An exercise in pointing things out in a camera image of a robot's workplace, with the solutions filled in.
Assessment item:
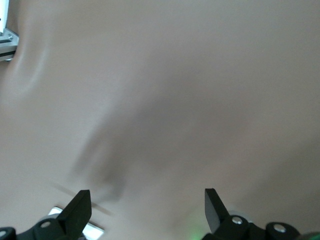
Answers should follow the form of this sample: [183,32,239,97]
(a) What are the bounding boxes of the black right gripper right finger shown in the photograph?
[202,187,308,240]

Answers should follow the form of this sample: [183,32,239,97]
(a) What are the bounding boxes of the aluminium frame profile with bracket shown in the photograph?
[0,0,20,62]

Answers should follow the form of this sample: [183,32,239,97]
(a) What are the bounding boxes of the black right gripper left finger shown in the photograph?
[0,189,92,240]

